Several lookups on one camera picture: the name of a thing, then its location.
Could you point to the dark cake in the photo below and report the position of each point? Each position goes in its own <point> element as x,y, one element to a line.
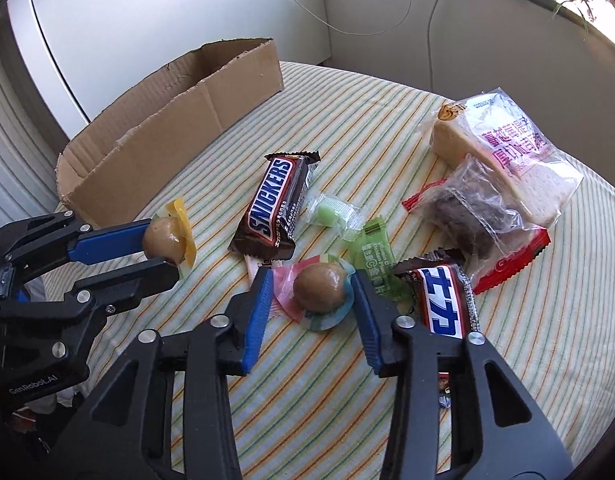
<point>472,207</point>

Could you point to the brown cardboard box tray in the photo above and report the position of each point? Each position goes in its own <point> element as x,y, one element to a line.
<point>116,165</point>

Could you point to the brown ball candy yellow wrapper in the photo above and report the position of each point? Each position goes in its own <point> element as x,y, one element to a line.
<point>169,235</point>

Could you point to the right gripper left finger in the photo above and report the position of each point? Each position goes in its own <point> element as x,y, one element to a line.
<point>162,411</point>

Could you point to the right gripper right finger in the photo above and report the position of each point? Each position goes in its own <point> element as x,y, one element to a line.
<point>498,430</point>

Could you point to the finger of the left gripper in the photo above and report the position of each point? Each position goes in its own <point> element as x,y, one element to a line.
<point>108,293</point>
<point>38,245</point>

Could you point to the green snack packet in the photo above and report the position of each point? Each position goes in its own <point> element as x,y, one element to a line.
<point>371,251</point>

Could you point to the white refrigerator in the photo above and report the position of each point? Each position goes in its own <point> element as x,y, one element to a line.
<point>83,54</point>

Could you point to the small pale green candy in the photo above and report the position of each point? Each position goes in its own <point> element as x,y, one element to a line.
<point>327,211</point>

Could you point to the Snickers bar Chinese label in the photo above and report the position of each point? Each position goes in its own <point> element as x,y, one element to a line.
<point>442,293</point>

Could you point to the packaged sliced bread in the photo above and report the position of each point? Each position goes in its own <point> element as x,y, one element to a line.
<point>492,127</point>

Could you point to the Snickers bar English label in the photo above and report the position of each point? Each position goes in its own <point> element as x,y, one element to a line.
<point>266,230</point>

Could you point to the brown ball candy pink wrapper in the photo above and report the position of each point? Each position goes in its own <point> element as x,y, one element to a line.
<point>317,292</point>

